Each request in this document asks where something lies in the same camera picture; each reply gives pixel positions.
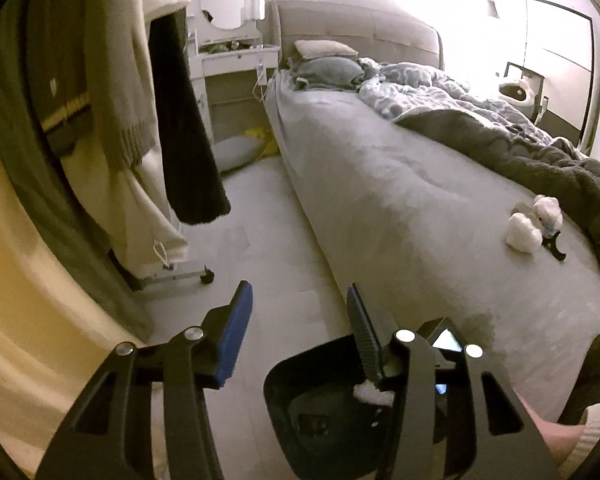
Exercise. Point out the beige pillow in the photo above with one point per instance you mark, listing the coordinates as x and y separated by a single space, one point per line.
310 49

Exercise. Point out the grey bed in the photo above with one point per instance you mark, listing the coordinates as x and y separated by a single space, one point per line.
419 227

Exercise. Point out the black hanging garment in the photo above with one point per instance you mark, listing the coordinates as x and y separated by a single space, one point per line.
194 187

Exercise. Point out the white cat bed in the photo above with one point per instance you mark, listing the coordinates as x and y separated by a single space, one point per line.
517 93

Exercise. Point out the grey patterned duvet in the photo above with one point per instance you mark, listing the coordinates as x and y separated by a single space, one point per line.
394 90

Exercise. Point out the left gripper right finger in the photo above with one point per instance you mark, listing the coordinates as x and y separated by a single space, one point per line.
454 414

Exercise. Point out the white charger with cable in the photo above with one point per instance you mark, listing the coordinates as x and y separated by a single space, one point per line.
261 86

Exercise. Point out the beige hanging coat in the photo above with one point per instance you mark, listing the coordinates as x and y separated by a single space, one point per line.
115 170

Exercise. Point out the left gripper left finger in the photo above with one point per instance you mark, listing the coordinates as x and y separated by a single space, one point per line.
106 434

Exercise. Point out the white vanity desk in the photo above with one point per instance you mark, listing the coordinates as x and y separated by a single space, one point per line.
214 52

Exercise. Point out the black hair clip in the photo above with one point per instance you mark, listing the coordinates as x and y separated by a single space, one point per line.
550 243

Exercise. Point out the dark grey fleece blanket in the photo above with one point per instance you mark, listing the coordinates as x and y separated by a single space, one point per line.
543 169

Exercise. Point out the yellow curtain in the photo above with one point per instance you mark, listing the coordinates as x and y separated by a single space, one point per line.
53 334

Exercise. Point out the olive hanging jacket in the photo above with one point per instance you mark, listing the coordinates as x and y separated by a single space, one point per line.
43 190

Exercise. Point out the black trash bin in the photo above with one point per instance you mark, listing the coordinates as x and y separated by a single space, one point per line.
328 418

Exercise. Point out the grey pillow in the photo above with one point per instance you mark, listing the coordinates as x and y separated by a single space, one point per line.
330 72

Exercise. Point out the white clothes rack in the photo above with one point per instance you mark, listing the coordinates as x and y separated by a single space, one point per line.
172 271

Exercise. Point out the person's left hand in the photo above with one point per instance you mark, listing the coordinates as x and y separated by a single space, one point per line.
560 439

